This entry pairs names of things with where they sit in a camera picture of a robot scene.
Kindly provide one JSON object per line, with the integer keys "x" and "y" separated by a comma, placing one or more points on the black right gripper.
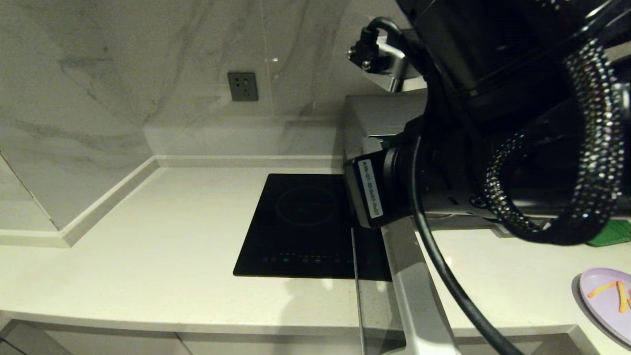
{"x": 389, "y": 192}

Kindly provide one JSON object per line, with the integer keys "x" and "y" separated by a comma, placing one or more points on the black glass microwave door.
{"x": 419, "y": 286}

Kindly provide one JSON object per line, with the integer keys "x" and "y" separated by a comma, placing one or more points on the orange french fry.
{"x": 622, "y": 297}
{"x": 601, "y": 289}

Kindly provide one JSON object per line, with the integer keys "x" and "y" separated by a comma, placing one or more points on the purple plate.
{"x": 604, "y": 305}

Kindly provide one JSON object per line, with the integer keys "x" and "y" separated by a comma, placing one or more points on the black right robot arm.
{"x": 517, "y": 88}

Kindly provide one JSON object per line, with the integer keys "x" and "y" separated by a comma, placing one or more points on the black induction cooktop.
{"x": 300, "y": 227}

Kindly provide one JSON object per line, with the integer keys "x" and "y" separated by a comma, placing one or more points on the green plastic tray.
{"x": 613, "y": 234}

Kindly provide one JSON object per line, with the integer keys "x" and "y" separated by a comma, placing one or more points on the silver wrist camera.
{"x": 382, "y": 54}

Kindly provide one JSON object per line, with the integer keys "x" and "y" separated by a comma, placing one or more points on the grey single wall socket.
{"x": 242, "y": 87}

